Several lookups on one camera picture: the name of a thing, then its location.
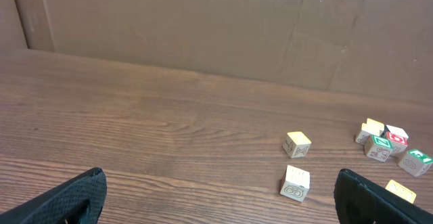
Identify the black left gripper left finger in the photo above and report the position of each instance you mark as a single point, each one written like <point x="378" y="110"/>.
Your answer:
<point x="78" y="200"/>

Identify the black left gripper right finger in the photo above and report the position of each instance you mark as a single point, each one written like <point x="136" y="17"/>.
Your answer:
<point x="361" y="201"/>

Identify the wooden block with E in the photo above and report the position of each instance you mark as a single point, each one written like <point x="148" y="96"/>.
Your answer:
<point x="295" y="183"/>

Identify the green Z wooden block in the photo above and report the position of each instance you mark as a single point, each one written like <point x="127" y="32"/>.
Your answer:
<point x="378" y="148"/>

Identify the pale yellow block front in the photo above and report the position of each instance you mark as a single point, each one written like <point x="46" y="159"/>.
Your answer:
<point x="365" y="132"/>

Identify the red top wooden block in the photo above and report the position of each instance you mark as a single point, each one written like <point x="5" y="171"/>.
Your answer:
<point x="399" y="143"/>

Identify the yellow block at back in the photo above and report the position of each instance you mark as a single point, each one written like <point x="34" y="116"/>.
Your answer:
<point x="375" y="124"/>

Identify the white top wooden block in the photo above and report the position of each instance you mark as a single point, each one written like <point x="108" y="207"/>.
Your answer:
<point x="395" y="130"/>

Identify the yellow top wooden block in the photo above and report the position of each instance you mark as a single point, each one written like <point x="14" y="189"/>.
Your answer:
<point x="296" y="144"/>

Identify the cardboard back wall panel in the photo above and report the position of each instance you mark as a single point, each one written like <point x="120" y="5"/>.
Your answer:
<point x="380" y="48"/>

